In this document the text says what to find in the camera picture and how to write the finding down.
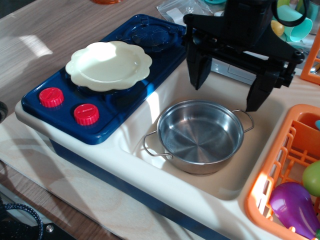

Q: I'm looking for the red stove knob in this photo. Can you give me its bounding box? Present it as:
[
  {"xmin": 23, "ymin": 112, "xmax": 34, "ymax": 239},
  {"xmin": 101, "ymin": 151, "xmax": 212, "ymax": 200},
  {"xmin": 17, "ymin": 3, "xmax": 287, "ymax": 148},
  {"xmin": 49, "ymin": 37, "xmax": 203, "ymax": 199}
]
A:
[
  {"xmin": 39, "ymin": 87, "xmax": 65, "ymax": 108},
  {"xmin": 73, "ymin": 103, "xmax": 100, "ymax": 126}
]

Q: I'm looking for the red right stove knob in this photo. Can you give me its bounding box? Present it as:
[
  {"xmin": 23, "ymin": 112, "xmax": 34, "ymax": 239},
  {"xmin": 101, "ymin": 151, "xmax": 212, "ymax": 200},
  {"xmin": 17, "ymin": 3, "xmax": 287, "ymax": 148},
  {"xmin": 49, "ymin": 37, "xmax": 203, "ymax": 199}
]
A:
[{"xmin": 73, "ymin": 103, "xmax": 100, "ymax": 126}]

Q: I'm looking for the clear plastic bag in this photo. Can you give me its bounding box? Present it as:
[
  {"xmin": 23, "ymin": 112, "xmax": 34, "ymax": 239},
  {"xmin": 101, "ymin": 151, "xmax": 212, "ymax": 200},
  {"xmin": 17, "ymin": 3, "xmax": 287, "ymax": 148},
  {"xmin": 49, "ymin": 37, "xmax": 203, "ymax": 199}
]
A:
[{"xmin": 156, "ymin": 0, "xmax": 227, "ymax": 25}]

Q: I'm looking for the cream scalloped plastic plate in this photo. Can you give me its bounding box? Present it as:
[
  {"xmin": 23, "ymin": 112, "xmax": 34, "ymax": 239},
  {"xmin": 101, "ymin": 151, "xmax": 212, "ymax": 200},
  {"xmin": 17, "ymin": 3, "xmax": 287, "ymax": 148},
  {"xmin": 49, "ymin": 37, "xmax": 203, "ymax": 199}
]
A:
[{"xmin": 65, "ymin": 41, "xmax": 153, "ymax": 92}]

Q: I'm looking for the blue toy stove top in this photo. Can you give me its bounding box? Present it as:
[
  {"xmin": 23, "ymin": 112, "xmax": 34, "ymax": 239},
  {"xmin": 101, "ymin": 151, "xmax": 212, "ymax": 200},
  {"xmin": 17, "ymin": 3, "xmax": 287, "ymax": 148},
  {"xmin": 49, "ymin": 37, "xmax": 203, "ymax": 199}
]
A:
[{"xmin": 15, "ymin": 14, "xmax": 186, "ymax": 145}]

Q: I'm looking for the green toy fruit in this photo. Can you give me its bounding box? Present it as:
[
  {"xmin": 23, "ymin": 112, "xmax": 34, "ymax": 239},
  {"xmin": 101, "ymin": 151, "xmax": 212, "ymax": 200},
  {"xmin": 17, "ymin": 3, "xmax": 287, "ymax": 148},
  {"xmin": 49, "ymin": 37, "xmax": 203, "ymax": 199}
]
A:
[{"xmin": 302, "ymin": 161, "xmax": 320, "ymax": 197}]

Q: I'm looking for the stainless steel pan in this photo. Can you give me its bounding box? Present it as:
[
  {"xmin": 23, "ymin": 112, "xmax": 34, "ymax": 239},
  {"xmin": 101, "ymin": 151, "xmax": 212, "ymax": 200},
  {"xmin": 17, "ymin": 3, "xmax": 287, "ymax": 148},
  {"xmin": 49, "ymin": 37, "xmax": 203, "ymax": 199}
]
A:
[{"xmin": 154, "ymin": 99, "xmax": 255, "ymax": 175}]

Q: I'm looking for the braided dark cable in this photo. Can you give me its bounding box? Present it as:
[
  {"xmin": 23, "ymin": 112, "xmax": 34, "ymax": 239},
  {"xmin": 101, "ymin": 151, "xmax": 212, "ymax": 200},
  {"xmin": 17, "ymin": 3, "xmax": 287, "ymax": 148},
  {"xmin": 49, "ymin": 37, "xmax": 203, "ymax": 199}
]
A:
[{"xmin": 0, "ymin": 202, "xmax": 45, "ymax": 240}]

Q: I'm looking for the grey toy faucet base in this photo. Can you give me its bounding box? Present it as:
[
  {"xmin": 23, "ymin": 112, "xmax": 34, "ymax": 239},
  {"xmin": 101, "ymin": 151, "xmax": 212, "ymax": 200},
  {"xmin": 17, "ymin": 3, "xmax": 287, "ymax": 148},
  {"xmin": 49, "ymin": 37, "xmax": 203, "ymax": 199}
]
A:
[{"xmin": 211, "ymin": 58, "xmax": 256, "ymax": 86}]

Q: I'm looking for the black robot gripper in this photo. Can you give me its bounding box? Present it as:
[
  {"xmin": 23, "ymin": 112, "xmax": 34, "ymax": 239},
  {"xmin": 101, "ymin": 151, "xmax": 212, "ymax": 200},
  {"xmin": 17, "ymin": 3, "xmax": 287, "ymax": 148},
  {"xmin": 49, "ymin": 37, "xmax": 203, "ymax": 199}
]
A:
[{"xmin": 182, "ymin": 0, "xmax": 305, "ymax": 112}]

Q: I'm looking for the purple toy eggplant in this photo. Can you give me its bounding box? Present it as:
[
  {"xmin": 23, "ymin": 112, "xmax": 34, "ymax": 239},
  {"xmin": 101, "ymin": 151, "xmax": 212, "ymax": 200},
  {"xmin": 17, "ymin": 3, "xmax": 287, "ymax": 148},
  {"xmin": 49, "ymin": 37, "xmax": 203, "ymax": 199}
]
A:
[{"xmin": 269, "ymin": 182, "xmax": 320, "ymax": 240}]

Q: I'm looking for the red left stove knob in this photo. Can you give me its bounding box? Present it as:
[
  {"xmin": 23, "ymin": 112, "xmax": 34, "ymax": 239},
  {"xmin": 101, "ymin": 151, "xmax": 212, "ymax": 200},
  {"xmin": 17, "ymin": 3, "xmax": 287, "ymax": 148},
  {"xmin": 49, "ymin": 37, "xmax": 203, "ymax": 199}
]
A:
[{"xmin": 39, "ymin": 87, "xmax": 65, "ymax": 108}]

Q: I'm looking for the yellow toy lemon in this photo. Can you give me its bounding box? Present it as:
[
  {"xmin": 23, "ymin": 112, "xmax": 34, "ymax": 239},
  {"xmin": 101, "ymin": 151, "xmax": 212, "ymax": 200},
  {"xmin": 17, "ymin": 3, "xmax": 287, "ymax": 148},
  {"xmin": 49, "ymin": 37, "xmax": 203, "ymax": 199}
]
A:
[{"xmin": 270, "ymin": 20, "xmax": 285, "ymax": 37}]

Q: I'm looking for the orange plastic crate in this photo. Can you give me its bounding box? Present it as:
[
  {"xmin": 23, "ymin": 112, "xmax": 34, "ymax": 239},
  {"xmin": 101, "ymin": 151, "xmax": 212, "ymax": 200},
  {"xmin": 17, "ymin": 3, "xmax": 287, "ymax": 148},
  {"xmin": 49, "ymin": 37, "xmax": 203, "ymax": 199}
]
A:
[{"xmin": 300, "ymin": 29, "xmax": 320, "ymax": 85}]

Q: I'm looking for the teal plastic cup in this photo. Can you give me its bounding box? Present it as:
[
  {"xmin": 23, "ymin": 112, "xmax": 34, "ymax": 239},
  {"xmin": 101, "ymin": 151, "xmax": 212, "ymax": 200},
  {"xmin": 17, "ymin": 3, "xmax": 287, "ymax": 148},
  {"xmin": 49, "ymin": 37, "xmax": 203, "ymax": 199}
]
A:
[{"xmin": 277, "ymin": 5, "xmax": 313, "ymax": 42}]

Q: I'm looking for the orange plastic dish rack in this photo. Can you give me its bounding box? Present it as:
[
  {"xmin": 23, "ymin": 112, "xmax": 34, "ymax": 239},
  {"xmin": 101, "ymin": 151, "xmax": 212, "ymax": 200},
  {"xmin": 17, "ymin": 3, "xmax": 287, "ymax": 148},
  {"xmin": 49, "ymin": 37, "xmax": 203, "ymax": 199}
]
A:
[{"xmin": 244, "ymin": 104, "xmax": 320, "ymax": 240}]

